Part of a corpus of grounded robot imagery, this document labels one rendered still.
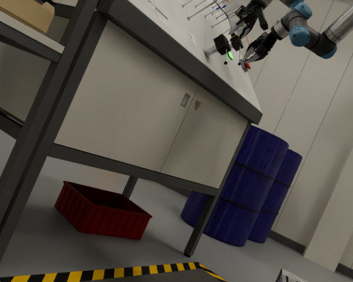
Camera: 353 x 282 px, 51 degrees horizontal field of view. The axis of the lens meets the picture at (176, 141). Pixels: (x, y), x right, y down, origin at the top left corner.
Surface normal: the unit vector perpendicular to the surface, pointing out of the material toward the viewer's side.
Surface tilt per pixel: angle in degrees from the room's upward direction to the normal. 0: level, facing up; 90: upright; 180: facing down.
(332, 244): 90
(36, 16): 90
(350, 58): 90
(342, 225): 90
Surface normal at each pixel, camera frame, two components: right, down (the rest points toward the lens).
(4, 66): -0.53, -0.23
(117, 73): 0.74, 0.33
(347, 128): -0.27, -0.11
